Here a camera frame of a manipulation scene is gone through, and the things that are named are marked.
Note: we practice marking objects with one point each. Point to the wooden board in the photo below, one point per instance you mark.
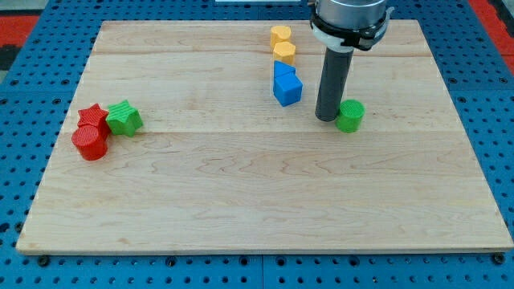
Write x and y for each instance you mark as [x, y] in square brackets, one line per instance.
[220, 167]

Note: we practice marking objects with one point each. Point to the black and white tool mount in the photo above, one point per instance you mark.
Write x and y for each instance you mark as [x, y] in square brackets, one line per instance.
[341, 39]

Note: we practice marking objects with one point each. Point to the red star block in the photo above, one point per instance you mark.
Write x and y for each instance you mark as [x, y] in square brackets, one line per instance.
[95, 116]

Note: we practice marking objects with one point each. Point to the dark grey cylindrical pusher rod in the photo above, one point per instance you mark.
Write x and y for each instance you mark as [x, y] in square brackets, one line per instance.
[332, 84]

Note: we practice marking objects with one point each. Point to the green cylinder block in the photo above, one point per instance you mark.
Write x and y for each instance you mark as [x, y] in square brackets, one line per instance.
[350, 116]

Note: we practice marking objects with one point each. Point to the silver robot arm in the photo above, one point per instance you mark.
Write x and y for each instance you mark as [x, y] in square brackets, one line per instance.
[344, 26]

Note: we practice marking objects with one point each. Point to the green star block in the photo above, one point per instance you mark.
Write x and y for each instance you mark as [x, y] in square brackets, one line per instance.
[123, 119]

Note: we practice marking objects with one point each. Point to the red cylinder block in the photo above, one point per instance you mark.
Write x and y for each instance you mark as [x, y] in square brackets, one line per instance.
[90, 142]

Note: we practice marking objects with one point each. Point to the blue cube block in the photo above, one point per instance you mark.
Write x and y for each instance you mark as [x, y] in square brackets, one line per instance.
[287, 89]

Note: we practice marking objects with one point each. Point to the yellow heart block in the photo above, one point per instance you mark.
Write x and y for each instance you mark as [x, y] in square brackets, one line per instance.
[279, 34]

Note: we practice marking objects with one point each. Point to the yellow hexagon block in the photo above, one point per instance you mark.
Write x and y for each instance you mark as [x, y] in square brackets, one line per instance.
[285, 52]

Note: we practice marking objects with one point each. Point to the blue triangle block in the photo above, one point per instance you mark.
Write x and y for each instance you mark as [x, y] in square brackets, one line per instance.
[281, 68]

